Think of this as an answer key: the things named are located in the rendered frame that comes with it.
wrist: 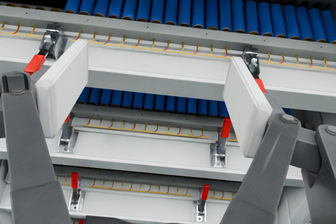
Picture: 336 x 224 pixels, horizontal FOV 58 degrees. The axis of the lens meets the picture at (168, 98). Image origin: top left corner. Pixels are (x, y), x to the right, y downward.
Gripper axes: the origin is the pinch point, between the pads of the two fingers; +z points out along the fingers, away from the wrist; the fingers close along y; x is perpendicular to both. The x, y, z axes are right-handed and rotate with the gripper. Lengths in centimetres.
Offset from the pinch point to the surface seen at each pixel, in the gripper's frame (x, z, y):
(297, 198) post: -34, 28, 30
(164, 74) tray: -8.3, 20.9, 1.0
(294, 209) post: -37, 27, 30
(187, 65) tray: -7.2, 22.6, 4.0
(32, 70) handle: -6.8, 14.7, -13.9
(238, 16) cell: -1.0, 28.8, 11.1
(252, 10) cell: -0.1, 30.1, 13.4
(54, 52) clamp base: -6.5, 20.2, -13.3
